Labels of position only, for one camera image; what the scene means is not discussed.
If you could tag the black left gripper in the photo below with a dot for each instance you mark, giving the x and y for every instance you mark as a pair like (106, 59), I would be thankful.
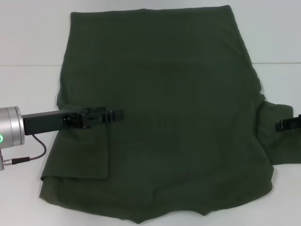
(47, 121)

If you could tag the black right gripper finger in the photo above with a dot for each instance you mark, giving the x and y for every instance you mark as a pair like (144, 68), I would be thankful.
(289, 123)

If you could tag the dark green t-shirt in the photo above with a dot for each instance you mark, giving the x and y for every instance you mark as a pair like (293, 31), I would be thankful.
(169, 94)

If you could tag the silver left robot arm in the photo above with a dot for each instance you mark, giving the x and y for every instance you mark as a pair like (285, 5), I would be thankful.
(10, 127)

